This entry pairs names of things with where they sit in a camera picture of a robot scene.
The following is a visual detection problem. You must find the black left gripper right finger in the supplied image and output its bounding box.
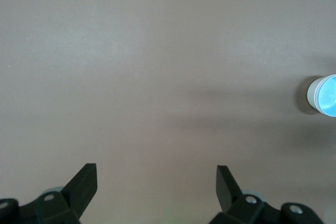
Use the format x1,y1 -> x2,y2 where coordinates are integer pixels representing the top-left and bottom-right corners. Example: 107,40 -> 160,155
209,165 -> 326,224

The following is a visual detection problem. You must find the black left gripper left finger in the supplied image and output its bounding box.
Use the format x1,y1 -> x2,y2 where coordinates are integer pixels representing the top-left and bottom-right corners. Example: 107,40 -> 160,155
0,163 -> 99,224

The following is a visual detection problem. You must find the blue bowl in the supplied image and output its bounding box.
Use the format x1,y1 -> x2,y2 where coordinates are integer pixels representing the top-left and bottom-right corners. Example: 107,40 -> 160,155
316,75 -> 336,118

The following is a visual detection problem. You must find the white bowl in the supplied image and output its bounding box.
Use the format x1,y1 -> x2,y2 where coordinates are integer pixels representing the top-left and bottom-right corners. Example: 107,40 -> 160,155
306,74 -> 336,118

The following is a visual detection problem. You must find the brown table cover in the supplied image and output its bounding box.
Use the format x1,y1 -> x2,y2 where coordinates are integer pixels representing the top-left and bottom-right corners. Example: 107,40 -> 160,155
0,0 -> 336,224

